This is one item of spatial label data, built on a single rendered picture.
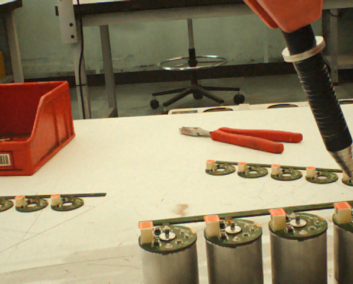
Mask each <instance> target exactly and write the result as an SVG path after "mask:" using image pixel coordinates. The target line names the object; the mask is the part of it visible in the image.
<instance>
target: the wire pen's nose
mask: <svg viewBox="0 0 353 284"><path fill-rule="evenodd" d="M327 152H328V153H329V154H330V156H331V157H332V158H333V159H334V161H335V162H336V163H337V164H338V166H339V167H340V169H342V170H343V172H344V173H345V174H346V175H347V177H348V178H351V177H352V176H353V143H351V145H350V146H349V147H347V148H346V149H344V150H340V151H334V152H331V151H327Z"/></svg>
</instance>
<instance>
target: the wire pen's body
mask: <svg viewBox="0 0 353 284"><path fill-rule="evenodd" d="M279 28H280V27H279ZM280 30H281V34H282V35H283V38H284V41H285V45H286V46H287V47H286V48H285V49H284V50H283V53H282V54H283V58H284V60H285V61H287V62H293V65H294V67H295V70H296V71H297V74H298V75H297V76H298V78H299V79H300V82H301V85H302V88H303V90H304V93H305V96H306V99H307V101H308V104H309V106H310V109H311V110H312V114H313V117H314V119H315V122H316V125H317V128H318V130H319V131H320V135H321V137H322V140H323V143H324V145H325V148H326V150H327V151H331V152H334V151H340V150H344V149H346V148H347V147H349V146H350V145H351V143H353V139H352V137H351V134H350V132H349V128H348V126H347V123H346V120H345V117H344V113H343V111H342V108H341V107H340V104H339V101H338V98H337V96H336V92H335V89H334V87H333V84H332V80H331V79H330V77H329V74H328V70H327V68H326V65H325V64H324V60H323V56H322V53H321V52H320V51H321V50H323V49H324V48H325V45H326V44H325V42H324V39H323V37H321V36H315V34H314V32H313V29H312V27H311V25H310V24H308V25H306V26H304V27H302V28H299V29H298V30H296V31H294V32H292V33H286V32H284V31H283V30H282V29H281V28H280Z"/></svg>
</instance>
